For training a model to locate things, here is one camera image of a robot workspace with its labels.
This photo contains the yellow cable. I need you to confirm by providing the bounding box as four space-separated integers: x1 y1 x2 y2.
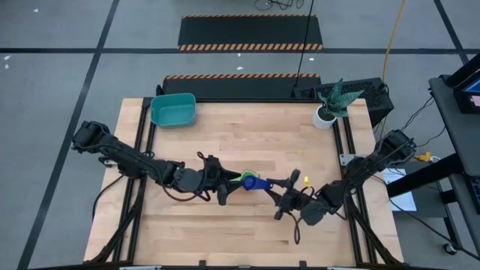
380 0 408 86

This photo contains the green measuring cup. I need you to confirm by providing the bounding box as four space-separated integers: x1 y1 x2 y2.
229 169 260 184

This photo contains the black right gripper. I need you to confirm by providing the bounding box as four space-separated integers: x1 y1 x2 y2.
265 168 320 221

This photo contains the black laptop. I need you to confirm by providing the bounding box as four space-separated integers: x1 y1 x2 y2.
445 54 480 116

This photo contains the teal plastic basket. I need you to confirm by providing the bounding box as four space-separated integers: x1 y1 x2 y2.
149 92 198 128

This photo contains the black hanging cable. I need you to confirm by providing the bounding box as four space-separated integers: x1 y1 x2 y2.
293 0 316 91

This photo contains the white paper sheet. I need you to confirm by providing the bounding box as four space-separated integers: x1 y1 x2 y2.
380 167 418 213

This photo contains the small dark blue measuring cup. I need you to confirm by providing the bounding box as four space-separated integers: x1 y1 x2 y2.
241 175 274 193

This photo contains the snake plant in white pot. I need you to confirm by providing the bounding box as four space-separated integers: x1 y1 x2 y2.
312 77 365 131

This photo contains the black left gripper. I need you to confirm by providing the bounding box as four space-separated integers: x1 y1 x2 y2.
202 154 245 206

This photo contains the black aluminium table frame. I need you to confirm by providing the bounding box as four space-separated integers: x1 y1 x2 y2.
85 95 405 270

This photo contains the black cable coil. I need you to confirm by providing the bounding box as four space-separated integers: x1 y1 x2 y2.
253 0 305 11

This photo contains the black computer case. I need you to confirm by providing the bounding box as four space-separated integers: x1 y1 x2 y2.
291 76 395 128

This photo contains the black hazard-striped floor mat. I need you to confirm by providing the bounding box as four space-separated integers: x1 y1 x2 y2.
161 73 323 101
176 13 324 52

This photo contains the black desk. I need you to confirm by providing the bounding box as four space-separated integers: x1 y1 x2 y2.
385 52 480 260

